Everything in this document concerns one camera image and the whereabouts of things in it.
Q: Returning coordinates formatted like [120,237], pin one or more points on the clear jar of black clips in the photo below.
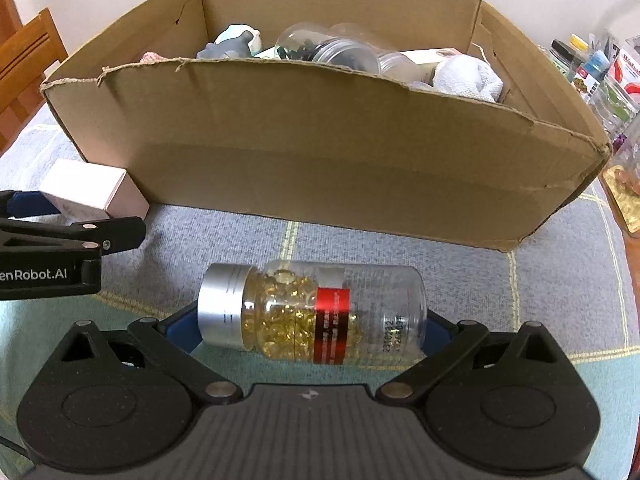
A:
[325,52]

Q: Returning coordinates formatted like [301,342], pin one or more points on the blue and grey checked blanket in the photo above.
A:
[540,300]

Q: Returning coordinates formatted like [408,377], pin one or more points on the wooden chair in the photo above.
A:
[30,65]

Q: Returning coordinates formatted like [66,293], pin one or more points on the blue and white toy figure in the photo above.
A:
[250,35]

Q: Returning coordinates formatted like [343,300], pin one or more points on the large clear jar black lid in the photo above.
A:
[625,195]

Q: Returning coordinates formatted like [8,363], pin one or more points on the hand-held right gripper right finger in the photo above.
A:
[439,329]

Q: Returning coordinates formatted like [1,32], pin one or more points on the pink rectangular box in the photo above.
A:
[85,185]

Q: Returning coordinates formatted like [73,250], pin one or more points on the pink knitted sock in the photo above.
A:
[151,57]

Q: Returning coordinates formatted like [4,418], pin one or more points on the small jar black lid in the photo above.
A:
[562,60]

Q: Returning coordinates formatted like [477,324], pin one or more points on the wooden door frame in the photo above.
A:
[9,0]

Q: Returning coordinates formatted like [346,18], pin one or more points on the small bottle blue cap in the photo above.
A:
[595,70]

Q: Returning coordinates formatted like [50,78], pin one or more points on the clear jar of golden capsules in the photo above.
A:
[300,315]

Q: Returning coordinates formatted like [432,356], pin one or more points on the cream rectangular box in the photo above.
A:
[430,57]

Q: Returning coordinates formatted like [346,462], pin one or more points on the grey shark toy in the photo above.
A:
[225,47]

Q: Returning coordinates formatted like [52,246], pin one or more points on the brown cardboard box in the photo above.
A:
[310,150]

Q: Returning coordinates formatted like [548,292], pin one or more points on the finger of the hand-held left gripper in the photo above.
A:
[30,205]
[115,232]

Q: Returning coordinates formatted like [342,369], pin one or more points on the small jar yellow lid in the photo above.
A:
[579,43]

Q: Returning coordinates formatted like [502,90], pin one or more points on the white socks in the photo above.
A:
[467,77]

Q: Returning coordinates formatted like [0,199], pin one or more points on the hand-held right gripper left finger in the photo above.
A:
[177,332]

